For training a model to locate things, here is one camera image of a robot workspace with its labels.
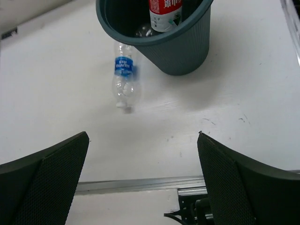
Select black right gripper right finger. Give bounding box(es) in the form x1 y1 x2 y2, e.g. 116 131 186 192
197 132 300 225

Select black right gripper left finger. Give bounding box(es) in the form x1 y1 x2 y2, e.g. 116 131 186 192
0 132 90 225

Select blue label crushed bottle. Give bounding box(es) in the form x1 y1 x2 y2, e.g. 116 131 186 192
112 42 141 113

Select dark label plastic bottle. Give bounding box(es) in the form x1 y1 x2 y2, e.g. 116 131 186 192
134 23 156 38

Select red label plastic bottle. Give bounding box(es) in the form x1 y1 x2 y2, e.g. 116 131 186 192
149 0 183 33

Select dark green plastic bin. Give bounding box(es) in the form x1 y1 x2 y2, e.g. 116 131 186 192
96 0 212 76

